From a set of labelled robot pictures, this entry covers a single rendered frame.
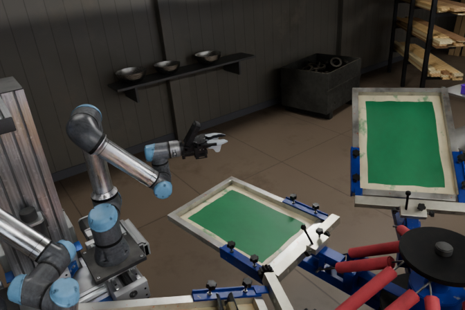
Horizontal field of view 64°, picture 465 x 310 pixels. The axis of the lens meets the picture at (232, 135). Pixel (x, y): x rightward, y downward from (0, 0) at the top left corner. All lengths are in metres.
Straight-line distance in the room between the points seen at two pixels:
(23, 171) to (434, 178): 2.08
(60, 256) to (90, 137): 0.43
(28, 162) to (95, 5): 3.57
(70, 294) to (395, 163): 1.87
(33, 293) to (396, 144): 2.03
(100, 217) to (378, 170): 1.57
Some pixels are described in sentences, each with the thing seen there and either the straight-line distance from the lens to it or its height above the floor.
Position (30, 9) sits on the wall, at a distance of 4.85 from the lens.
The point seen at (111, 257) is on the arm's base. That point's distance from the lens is 1.72.
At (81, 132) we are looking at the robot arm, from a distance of 1.48.
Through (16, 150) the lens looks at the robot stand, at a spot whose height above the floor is 1.80.
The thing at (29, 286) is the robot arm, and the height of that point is 1.61.
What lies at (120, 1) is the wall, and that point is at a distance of 5.12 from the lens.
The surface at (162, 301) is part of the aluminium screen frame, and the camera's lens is 1.64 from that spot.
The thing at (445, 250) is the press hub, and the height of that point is 1.35.
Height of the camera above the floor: 2.38
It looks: 25 degrees down
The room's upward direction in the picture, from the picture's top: 5 degrees counter-clockwise
